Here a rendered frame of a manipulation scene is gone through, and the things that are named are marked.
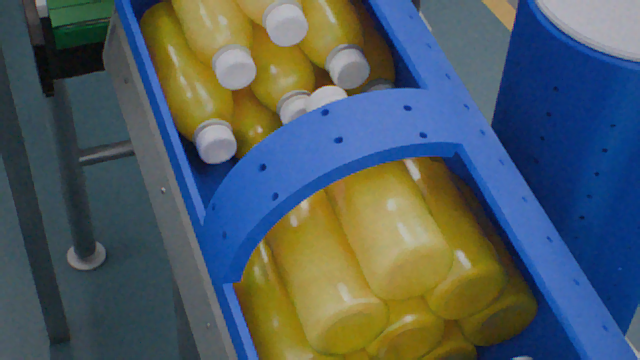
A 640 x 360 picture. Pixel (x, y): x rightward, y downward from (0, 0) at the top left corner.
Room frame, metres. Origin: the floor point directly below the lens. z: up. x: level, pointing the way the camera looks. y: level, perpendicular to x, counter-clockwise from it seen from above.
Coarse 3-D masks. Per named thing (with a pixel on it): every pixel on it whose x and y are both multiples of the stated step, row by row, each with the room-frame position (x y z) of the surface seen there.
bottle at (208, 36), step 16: (176, 0) 0.89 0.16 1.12; (192, 0) 0.87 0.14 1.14; (208, 0) 0.86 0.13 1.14; (224, 0) 0.87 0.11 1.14; (176, 16) 0.88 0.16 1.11; (192, 16) 0.85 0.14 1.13; (208, 16) 0.84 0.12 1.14; (224, 16) 0.84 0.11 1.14; (240, 16) 0.85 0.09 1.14; (192, 32) 0.84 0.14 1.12; (208, 32) 0.83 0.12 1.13; (224, 32) 0.83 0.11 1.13; (240, 32) 0.83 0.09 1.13; (192, 48) 0.83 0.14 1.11; (208, 48) 0.82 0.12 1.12; (224, 48) 0.81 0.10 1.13; (240, 48) 0.82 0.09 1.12; (208, 64) 0.82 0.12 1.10
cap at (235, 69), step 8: (224, 56) 0.80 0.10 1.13; (232, 56) 0.80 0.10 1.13; (240, 56) 0.80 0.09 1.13; (248, 56) 0.81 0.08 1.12; (216, 64) 0.80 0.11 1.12; (224, 64) 0.79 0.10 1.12; (232, 64) 0.79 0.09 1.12; (240, 64) 0.79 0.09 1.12; (248, 64) 0.80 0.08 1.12; (216, 72) 0.79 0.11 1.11; (224, 72) 0.79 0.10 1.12; (232, 72) 0.79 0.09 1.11; (240, 72) 0.79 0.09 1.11; (248, 72) 0.80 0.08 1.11; (224, 80) 0.79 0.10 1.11; (232, 80) 0.79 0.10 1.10; (240, 80) 0.79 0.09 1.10; (248, 80) 0.80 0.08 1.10; (232, 88) 0.79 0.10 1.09; (240, 88) 0.79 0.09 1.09
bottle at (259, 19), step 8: (240, 0) 0.85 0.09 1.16; (248, 0) 0.84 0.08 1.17; (256, 0) 0.83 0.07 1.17; (264, 0) 0.83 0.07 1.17; (272, 0) 0.83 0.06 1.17; (280, 0) 0.83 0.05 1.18; (288, 0) 0.83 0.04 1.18; (296, 0) 0.84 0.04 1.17; (304, 0) 0.86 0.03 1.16; (240, 8) 0.85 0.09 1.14; (248, 8) 0.84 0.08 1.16; (256, 8) 0.83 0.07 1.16; (264, 8) 0.83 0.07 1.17; (272, 8) 0.82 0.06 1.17; (248, 16) 0.84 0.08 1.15; (256, 16) 0.83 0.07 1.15; (264, 16) 0.82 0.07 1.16; (256, 24) 0.84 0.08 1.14; (264, 24) 0.82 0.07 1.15
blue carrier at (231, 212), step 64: (128, 0) 0.89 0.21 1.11; (384, 0) 0.79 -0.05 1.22; (448, 64) 0.74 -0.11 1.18; (320, 128) 0.61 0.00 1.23; (384, 128) 0.60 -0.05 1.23; (448, 128) 0.62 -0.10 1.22; (192, 192) 0.63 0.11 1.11; (256, 192) 0.57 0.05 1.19; (512, 192) 0.57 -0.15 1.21; (512, 256) 0.62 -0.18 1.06; (576, 320) 0.44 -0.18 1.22
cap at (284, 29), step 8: (280, 8) 0.82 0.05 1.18; (288, 8) 0.82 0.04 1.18; (296, 8) 0.82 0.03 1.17; (272, 16) 0.81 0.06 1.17; (280, 16) 0.81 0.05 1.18; (288, 16) 0.81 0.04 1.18; (296, 16) 0.81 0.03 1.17; (304, 16) 0.82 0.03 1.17; (272, 24) 0.80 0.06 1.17; (280, 24) 0.80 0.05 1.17; (288, 24) 0.81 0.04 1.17; (296, 24) 0.81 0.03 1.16; (304, 24) 0.81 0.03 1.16; (272, 32) 0.80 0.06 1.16; (280, 32) 0.80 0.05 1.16; (288, 32) 0.81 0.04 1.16; (296, 32) 0.81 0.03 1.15; (304, 32) 0.81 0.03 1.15; (272, 40) 0.80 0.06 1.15; (280, 40) 0.80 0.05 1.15; (288, 40) 0.81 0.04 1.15; (296, 40) 0.81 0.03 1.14
